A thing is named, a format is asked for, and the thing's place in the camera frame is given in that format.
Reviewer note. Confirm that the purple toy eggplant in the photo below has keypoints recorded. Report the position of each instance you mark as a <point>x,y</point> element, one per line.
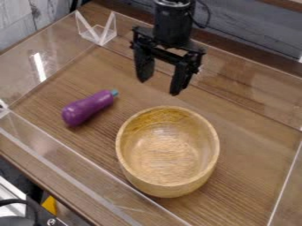
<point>78,111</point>

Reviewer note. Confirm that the yellow black machine base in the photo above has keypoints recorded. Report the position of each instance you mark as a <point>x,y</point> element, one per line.
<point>35,194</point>

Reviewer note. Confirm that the clear acrylic tray walls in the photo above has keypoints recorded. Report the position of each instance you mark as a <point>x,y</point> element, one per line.
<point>249,100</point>

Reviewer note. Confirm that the clear acrylic corner bracket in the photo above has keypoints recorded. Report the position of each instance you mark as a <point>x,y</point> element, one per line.
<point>100,35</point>

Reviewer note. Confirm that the brown wooden bowl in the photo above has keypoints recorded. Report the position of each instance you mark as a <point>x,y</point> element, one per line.
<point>167,150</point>

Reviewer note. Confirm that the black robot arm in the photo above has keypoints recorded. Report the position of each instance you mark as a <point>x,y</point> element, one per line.
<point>167,42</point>

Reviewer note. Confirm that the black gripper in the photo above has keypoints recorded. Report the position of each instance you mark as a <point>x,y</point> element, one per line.
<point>167,42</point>

